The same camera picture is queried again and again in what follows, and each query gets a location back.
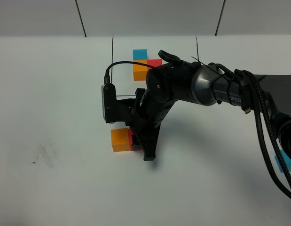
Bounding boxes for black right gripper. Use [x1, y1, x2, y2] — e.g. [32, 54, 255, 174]
[116, 88, 176, 161]

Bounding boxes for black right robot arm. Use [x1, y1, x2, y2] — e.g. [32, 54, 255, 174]
[125, 62, 291, 159]

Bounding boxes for template orange cube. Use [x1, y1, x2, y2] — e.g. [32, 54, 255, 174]
[133, 64, 148, 81]

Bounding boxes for template red cube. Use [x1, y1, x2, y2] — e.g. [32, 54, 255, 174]
[147, 59, 162, 67]

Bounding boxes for template blue cube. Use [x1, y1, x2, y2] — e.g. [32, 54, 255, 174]
[133, 49, 148, 60]

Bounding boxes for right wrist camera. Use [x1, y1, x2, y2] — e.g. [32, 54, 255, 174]
[102, 83, 117, 123]

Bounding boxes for black right camera cable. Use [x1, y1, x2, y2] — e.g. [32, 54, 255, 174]
[104, 60, 157, 85]

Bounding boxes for black braided cable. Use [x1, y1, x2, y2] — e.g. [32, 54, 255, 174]
[236, 69, 291, 202]

